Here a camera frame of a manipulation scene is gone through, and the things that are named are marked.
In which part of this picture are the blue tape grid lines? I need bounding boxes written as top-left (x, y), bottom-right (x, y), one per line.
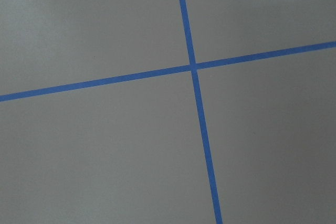
top-left (1, 0), bottom-right (335, 223)

